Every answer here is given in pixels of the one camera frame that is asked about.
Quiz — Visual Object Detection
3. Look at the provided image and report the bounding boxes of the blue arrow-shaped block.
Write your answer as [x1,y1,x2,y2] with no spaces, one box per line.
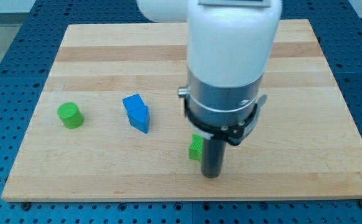
[122,94,150,134]

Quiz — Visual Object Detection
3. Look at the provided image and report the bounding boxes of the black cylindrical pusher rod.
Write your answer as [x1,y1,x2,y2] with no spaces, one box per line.
[200,139,226,179]

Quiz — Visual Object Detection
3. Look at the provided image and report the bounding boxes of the green cylinder block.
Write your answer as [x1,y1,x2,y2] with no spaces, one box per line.
[57,102,84,129]

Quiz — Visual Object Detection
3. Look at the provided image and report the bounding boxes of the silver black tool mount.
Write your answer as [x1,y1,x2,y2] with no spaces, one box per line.
[179,71,266,146]

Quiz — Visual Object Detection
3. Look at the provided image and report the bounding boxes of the green star block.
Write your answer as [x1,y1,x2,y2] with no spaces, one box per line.
[188,134,203,162]

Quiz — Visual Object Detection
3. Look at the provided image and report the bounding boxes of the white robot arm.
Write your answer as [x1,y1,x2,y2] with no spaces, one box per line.
[136,0,282,178]

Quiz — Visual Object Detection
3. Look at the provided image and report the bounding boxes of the wooden board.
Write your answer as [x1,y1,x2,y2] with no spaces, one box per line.
[1,19,362,202]

